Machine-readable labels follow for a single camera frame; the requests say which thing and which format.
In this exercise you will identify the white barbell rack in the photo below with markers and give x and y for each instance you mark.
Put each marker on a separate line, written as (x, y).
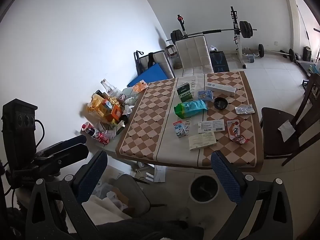
(237, 40)

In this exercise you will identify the brown stool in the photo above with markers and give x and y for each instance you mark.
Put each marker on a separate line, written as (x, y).
(172, 55)

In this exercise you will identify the light blue tissue pack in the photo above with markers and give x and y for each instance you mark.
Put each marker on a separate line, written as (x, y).
(205, 95)

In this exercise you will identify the long white box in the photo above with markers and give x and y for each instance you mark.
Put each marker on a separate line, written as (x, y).
(220, 88)

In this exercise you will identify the silver blister pack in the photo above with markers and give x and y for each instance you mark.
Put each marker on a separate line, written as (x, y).
(245, 110)

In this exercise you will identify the yellow snack bag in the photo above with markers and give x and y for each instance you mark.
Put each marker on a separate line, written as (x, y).
(96, 106)

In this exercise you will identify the black ashtray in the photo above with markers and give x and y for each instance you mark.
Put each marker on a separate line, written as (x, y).
(220, 103)

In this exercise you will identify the small barbell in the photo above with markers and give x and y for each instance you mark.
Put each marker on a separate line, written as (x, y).
(275, 52)

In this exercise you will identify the white padded chair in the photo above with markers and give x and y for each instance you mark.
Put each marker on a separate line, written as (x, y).
(193, 52)

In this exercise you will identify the red drink can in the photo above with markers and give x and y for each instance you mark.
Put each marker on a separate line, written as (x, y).
(103, 138)

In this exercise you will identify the clear glass bottle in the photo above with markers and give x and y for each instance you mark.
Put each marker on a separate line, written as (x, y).
(107, 86)

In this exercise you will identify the orange box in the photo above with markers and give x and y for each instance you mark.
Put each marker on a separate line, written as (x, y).
(116, 112)

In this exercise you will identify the white tissue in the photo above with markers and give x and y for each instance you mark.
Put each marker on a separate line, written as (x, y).
(287, 130)

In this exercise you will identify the round white trash bin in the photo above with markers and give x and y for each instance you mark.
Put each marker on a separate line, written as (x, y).
(203, 188)

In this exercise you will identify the grey chair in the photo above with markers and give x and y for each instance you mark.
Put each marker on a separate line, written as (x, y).
(132, 192)

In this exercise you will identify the dark wooden chair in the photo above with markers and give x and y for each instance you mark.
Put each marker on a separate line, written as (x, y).
(282, 130)

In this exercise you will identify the green and blue snack bag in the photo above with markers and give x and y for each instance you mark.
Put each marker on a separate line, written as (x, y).
(191, 108)

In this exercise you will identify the person's leg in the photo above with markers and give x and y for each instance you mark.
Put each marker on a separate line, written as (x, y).
(150, 230)

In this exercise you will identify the green milk carton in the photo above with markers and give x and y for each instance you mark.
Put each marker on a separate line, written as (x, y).
(185, 93)

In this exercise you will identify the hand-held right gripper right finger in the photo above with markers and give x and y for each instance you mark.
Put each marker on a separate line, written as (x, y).
(225, 177)

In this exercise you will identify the red snack packet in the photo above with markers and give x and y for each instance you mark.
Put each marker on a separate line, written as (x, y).
(235, 131)

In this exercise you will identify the brown checkered tablecloth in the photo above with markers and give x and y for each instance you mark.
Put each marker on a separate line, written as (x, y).
(150, 120)

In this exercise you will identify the crumpled white paper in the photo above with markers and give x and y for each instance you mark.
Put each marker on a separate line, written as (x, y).
(128, 108)

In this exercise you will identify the small blue white milk carton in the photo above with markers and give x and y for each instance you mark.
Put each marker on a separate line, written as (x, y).
(180, 129)

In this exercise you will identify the orange packet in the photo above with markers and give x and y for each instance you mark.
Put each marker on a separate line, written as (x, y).
(139, 86)

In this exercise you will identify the small green box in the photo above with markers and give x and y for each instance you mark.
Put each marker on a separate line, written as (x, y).
(120, 127)

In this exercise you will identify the white and green paper box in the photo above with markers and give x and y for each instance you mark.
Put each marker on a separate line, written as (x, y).
(202, 141)

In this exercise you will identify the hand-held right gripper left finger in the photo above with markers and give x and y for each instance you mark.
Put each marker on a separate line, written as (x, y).
(92, 176)

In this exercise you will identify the black weight bench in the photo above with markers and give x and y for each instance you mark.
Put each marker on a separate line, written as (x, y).
(219, 61)

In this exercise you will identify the white cloth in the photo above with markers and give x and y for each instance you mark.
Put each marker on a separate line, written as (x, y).
(105, 208)

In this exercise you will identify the barbell with black plates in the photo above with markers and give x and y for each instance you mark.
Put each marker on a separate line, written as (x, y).
(212, 31)

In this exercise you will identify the cola bottle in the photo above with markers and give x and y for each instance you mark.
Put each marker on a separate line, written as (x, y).
(90, 130)

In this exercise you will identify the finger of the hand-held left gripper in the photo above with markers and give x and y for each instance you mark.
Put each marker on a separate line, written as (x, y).
(75, 153)
(66, 145)

